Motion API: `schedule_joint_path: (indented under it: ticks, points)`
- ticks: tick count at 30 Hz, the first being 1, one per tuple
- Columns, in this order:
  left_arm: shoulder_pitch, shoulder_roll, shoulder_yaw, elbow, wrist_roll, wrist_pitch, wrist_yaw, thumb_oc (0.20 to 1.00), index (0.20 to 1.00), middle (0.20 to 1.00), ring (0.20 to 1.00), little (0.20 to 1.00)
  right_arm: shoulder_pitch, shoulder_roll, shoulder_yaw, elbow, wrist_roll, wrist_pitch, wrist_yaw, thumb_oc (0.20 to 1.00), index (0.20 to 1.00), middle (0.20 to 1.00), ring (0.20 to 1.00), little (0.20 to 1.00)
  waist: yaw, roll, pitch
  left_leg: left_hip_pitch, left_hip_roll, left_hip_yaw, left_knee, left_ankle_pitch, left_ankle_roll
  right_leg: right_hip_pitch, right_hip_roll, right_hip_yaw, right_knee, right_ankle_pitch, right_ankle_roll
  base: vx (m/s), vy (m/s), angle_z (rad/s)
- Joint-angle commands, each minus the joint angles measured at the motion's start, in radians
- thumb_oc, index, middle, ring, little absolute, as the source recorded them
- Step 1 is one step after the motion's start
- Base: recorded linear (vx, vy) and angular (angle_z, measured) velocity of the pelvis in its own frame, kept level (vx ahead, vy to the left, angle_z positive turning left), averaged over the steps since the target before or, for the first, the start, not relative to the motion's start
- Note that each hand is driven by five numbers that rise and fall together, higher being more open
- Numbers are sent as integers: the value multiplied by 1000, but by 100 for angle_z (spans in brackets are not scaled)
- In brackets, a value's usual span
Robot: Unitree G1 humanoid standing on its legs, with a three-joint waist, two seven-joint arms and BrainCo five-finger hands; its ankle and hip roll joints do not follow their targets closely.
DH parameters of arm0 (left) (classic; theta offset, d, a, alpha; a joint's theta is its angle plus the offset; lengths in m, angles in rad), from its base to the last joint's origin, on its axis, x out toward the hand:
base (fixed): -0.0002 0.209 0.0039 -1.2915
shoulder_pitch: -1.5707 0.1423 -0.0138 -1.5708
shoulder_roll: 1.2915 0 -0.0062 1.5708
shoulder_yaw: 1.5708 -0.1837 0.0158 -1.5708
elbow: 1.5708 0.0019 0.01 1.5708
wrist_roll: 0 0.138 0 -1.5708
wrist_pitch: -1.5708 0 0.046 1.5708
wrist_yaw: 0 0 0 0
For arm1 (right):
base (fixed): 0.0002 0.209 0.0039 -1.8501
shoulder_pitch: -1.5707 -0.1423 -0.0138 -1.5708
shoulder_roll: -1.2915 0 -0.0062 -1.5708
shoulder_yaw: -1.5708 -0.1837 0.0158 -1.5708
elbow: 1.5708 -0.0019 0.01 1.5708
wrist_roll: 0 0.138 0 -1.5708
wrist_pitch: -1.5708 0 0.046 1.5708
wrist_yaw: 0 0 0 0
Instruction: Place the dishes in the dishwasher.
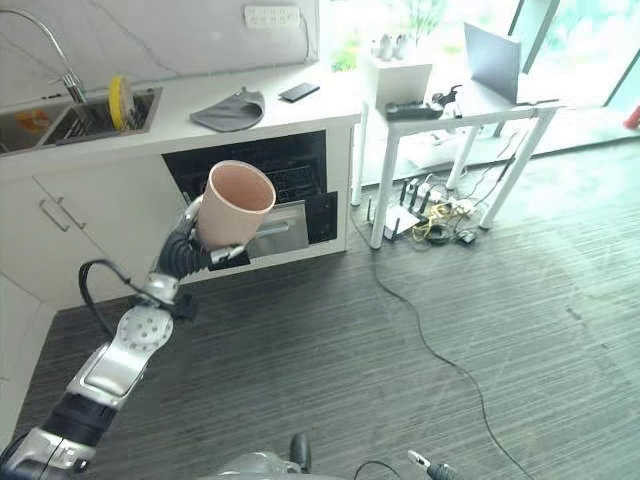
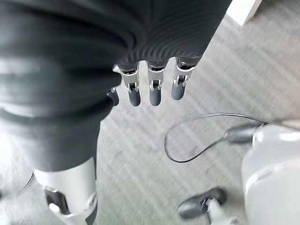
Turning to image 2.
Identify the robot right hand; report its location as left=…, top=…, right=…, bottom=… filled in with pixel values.
left=0, top=0, right=232, bottom=225

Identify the white furniture panel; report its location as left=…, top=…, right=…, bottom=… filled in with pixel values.
left=225, top=0, right=261, bottom=26

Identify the thin black cable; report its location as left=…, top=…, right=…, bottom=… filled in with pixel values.
left=164, top=112, right=300, bottom=164

